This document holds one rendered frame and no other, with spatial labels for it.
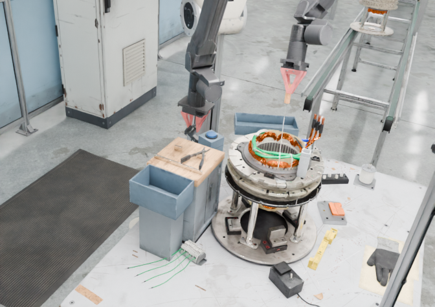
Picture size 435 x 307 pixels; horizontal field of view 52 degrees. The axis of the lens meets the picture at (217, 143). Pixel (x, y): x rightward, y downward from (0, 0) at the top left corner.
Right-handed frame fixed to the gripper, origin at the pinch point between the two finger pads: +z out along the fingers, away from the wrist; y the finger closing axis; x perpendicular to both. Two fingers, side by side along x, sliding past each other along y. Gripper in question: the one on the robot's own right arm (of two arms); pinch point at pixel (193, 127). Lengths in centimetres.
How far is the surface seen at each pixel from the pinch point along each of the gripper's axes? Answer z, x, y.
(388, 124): 43, 136, 61
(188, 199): 15.7, -15.3, 7.3
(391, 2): 10, 301, 35
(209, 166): 10.6, -2.2, 7.9
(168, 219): 21.1, -21.0, 4.0
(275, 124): 14.3, 45.0, 16.0
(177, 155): 11.0, -2.3, -3.9
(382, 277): 36, 6, 70
